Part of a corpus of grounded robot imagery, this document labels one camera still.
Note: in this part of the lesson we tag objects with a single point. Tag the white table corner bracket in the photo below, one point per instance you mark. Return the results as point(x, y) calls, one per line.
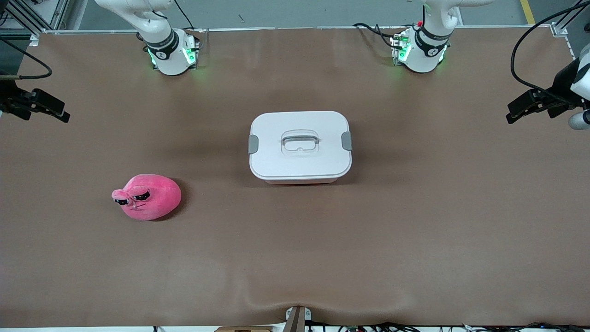
point(34, 40)
point(559, 30)

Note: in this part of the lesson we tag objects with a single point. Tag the pink plastic storage box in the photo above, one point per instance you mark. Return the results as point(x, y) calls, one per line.
point(299, 181)

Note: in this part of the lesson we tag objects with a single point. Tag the brown table mat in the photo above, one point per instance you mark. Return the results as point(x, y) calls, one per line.
point(295, 253)

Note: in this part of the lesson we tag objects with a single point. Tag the grey lid latch clip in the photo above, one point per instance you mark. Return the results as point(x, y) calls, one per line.
point(253, 144)
point(347, 141)

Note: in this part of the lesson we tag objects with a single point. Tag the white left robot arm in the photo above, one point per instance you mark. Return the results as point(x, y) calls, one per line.
point(424, 57)

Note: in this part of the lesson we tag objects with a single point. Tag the white plastic box lid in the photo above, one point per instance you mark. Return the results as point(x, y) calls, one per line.
point(276, 161)

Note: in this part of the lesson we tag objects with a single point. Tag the brown cardboard piece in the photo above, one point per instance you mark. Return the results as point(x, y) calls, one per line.
point(244, 329)

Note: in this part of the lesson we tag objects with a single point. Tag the pink plush toy with eyes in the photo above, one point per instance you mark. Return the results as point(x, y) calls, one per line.
point(156, 198)

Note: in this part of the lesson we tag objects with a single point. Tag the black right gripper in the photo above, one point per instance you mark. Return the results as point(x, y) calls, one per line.
point(8, 97)

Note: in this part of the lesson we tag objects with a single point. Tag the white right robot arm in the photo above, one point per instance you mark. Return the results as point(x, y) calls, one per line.
point(170, 60)

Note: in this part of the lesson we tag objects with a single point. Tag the aluminium frame profile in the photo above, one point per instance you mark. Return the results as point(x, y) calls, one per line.
point(59, 14)
point(564, 20)

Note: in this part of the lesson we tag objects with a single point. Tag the metal bracket with wooden post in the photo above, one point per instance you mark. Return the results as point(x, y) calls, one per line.
point(296, 320)

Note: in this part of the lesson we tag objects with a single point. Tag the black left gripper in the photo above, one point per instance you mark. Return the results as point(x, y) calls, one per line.
point(558, 84)

